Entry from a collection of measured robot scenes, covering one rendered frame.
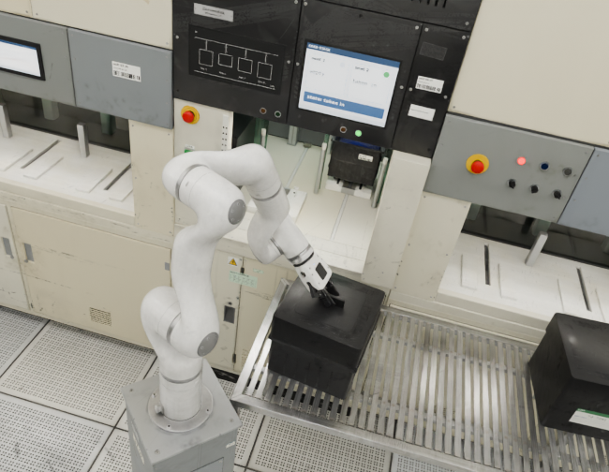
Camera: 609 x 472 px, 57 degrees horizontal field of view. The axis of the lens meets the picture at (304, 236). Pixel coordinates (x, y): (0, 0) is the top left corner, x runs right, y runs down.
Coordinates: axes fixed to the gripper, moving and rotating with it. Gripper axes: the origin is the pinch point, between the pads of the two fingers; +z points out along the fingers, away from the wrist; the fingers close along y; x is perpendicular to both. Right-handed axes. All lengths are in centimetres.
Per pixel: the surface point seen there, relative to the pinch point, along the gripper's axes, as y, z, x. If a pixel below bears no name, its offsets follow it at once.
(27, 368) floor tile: -8, -19, 166
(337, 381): -13.8, 21.8, 6.4
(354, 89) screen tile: 33, -47, -28
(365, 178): 86, -4, 13
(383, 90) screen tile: 35, -42, -36
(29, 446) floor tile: -38, 1, 145
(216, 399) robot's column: -31.7, 4.4, 34.7
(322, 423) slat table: -24.7, 27.4, 11.7
